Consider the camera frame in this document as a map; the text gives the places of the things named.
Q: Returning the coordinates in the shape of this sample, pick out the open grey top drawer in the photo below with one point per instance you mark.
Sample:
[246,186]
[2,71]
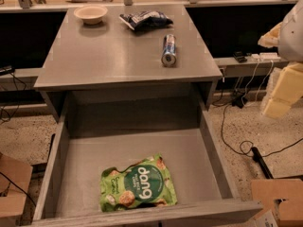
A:
[95,136]

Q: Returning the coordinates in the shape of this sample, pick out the green rice chip bag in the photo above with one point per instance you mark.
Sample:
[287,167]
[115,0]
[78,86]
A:
[147,183]

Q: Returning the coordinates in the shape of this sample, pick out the black rod on floor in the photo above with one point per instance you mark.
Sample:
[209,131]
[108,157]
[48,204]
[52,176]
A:
[259,159]

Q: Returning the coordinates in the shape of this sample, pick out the grey counter cabinet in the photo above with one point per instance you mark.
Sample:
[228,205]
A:
[86,57]

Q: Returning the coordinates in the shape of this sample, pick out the small black device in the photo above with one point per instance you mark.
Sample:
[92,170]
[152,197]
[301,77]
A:
[239,57]

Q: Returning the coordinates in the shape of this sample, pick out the beige paper bowl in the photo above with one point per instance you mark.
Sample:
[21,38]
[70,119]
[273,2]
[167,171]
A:
[91,15]

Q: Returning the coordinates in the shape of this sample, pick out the dark blue snack bag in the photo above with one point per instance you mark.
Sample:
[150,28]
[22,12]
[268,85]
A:
[150,18]

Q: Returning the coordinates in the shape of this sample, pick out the blue silver drink can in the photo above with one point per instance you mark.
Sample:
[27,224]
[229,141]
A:
[169,50]

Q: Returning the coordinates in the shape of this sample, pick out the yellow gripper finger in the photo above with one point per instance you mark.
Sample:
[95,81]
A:
[284,88]
[271,38]

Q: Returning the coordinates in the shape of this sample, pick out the left cardboard box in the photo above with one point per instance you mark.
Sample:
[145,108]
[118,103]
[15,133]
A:
[14,182]

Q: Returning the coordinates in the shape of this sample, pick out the right cardboard box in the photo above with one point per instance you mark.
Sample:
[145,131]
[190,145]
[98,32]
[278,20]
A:
[282,197]

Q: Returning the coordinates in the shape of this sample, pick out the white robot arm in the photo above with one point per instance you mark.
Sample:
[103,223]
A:
[287,37]

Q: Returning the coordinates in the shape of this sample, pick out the white power strip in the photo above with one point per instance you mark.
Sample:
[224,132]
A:
[266,56]

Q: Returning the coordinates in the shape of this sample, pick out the cardboard box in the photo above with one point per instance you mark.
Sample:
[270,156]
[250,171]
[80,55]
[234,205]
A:
[14,182]
[282,197]

